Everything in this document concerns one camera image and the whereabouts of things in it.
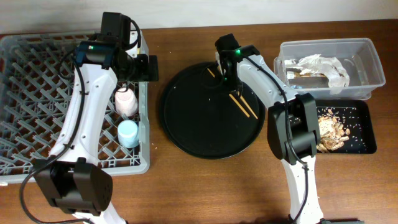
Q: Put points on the light blue cup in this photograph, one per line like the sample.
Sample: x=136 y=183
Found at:
x=128 y=134

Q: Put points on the grey dishwasher rack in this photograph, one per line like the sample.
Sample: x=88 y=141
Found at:
x=34 y=102

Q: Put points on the black rectangular tray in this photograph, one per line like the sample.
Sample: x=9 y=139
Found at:
x=357 y=119

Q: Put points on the white napkin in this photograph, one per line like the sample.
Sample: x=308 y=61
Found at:
x=331 y=67

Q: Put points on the food scraps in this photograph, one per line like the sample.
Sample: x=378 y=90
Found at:
x=333 y=132

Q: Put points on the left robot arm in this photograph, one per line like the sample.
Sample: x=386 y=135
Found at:
x=70 y=178

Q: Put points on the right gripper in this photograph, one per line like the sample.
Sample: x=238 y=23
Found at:
x=232 y=90

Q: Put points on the wooden chopstick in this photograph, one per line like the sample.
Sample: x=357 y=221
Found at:
x=243 y=100
x=232 y=97

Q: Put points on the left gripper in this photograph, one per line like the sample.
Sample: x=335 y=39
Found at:
x=144 y=74

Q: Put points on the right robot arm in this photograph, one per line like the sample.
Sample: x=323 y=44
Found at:
x=293 y=132

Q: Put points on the round black tray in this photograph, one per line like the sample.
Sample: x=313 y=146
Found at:
x=200 y=118

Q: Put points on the pink cup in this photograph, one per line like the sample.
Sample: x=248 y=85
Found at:
x=126 y=102

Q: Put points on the clear plastic bin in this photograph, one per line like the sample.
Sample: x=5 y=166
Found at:
x=357 y=55

